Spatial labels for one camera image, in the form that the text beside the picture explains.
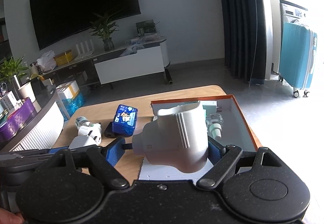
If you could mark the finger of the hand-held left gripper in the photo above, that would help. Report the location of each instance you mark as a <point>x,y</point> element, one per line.
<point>30,158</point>

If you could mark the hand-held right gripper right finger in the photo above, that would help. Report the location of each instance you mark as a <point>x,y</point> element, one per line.
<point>215,150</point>

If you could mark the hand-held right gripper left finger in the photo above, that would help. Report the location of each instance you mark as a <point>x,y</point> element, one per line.
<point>115,150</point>

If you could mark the black power bank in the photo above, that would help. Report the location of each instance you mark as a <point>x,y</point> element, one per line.
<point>108,131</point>

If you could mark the clear glass bottle silver cap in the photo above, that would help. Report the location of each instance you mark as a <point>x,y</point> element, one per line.
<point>214,125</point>

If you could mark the orange cardboard box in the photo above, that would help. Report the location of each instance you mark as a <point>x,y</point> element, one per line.
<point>238,135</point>

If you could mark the blue tissue packet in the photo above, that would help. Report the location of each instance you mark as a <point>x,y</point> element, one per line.
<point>125,120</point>

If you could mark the white rounded charger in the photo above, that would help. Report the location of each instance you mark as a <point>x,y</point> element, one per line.
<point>81,143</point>

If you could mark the teal and white carton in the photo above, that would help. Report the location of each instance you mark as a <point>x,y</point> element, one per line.
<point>210,108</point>

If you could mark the large white travel adapter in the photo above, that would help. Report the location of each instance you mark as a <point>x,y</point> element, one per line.
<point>172,143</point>

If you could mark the person's left hand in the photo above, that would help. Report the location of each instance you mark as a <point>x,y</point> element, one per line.
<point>8,217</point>

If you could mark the curved ribbed counter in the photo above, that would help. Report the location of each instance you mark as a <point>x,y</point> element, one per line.
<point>43,127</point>

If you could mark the purple round tin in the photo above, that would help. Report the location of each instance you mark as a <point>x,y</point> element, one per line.
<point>17,120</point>

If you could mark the blue plastic bag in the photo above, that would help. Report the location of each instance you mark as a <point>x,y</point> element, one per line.
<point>73,106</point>

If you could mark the white printed small box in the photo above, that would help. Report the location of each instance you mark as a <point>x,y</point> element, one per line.
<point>8,101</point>

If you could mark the white paper cup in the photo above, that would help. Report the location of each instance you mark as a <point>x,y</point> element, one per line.
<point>26,92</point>

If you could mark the white and yellow carton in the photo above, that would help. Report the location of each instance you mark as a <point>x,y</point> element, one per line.
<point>68,89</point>

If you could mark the black roll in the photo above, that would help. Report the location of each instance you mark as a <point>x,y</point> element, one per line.
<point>168,77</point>

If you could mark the white television cabinet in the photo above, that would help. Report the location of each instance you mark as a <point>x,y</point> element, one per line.
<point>131,64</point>

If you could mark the green potted plant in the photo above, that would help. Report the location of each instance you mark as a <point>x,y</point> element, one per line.
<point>11,68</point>

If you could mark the white plastic bag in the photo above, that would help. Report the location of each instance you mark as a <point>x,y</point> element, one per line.
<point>46,60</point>

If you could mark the pale crumpled bag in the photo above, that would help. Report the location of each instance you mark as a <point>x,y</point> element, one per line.
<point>131,49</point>

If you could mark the yellow box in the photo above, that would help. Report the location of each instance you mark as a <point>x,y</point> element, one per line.
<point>64,58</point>

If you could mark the white router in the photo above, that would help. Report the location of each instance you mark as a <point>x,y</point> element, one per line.
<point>84,49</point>

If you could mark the potted plant glass vase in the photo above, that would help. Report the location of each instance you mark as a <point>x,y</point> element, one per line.
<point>105,31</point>

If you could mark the blue suitcase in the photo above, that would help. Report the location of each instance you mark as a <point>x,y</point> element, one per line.
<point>297,59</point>

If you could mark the green and black box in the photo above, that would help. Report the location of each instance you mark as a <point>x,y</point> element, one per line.
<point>145,27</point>

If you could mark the dark curtain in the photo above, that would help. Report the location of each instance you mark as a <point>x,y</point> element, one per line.
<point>240,18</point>

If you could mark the white washing machine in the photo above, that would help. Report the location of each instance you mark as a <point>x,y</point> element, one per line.
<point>291,11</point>

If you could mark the black wall television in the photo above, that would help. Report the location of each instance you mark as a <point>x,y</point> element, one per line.
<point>83,3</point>

